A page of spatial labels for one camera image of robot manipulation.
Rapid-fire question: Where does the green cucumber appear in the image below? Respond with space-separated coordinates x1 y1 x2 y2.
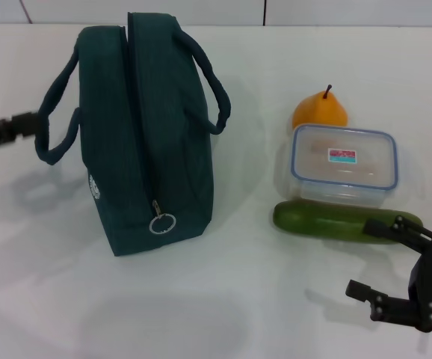
273 200 425 246

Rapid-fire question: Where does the clear container with blue-rimmed lid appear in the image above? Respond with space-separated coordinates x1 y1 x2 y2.
289 123 398 209

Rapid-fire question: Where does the teal insulated lunch bag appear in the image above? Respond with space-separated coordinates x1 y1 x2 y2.
34 11 232 259

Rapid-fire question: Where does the orange pear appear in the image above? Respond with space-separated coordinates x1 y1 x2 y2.
291 85 350 130

